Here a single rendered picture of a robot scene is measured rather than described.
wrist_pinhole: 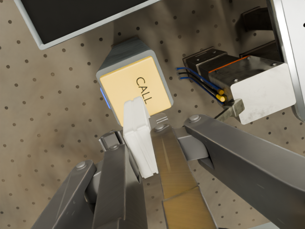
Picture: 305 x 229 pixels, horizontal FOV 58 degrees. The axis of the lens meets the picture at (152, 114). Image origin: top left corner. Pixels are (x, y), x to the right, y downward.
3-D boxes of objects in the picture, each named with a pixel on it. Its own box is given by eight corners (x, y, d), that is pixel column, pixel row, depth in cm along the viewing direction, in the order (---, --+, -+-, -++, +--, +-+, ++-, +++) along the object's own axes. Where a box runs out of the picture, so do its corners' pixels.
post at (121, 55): (148, 61, 74) (178, 106, 32) (122, 72, 74) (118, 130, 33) (137, 34, 72) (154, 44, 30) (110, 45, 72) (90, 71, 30)
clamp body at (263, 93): (219, 70, 77) (297, 105, 42) (180, 86, 77) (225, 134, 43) (212, 45, 75) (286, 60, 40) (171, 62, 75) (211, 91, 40)
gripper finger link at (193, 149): (154, 150, 13) (212, 126, 13) (147, 117, 18) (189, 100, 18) (165, 174, 14) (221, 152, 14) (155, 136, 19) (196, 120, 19)
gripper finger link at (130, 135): (155, 175, 16) (143, 180, 16) (146, 131, 22) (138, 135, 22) (135, 130, 15) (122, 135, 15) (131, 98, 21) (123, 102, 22)
